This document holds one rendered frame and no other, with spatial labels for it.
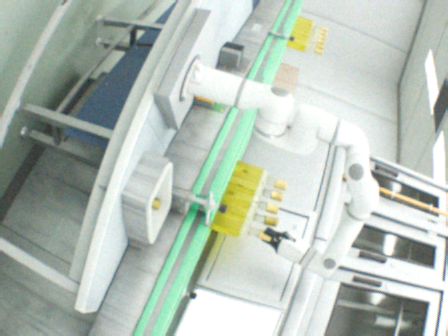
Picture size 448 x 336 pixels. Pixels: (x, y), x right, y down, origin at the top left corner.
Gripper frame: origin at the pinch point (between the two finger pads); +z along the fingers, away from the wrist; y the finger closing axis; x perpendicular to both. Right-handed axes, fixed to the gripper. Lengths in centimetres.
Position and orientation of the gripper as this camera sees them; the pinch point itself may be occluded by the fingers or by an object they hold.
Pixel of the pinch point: (269, 235)
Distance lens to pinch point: 173.1
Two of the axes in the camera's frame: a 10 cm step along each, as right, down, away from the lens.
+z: -8.3, -4.8, 2.8
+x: -5.5, 6.0, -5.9
